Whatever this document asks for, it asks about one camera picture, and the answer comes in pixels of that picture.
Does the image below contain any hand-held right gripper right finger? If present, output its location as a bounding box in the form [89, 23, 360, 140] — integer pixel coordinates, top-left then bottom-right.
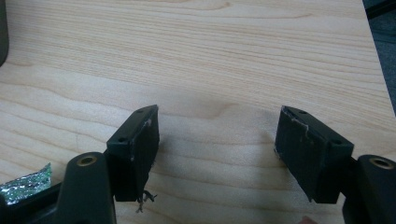
[274, 105, 355, 204]

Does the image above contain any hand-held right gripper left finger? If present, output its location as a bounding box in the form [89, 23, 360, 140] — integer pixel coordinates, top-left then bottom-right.
[106, 104, 161, 214]

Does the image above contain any crumpled silver foil wrapper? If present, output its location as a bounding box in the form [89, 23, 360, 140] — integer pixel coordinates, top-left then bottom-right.
[0, 162, 52, 206]

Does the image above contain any dark rounded object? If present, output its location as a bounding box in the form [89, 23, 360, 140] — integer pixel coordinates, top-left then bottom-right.
[0, 0, 10, 68]

